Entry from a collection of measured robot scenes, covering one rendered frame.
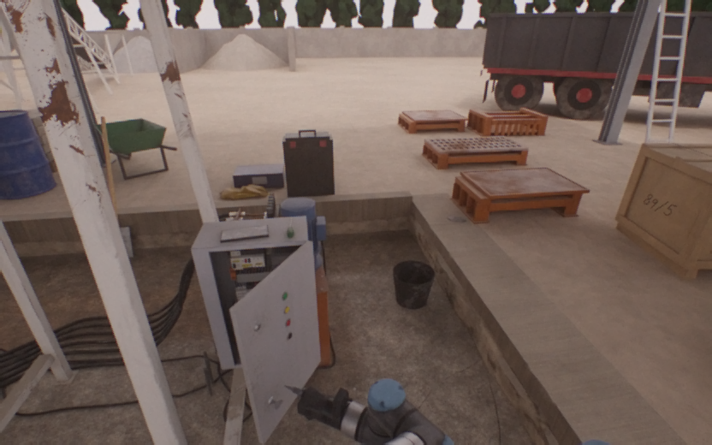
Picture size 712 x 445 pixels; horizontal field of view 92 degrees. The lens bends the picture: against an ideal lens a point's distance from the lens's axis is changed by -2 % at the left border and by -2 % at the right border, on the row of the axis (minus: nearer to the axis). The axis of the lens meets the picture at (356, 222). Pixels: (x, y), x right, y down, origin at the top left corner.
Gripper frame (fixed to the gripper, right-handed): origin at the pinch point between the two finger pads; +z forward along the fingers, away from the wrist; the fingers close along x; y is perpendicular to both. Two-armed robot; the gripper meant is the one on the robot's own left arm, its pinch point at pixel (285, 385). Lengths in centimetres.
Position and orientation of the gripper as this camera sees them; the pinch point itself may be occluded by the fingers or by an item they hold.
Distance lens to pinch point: 118.5
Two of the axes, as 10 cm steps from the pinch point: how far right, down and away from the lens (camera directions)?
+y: 0.0, 8.9, 4.6
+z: -9.1, -1.9, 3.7
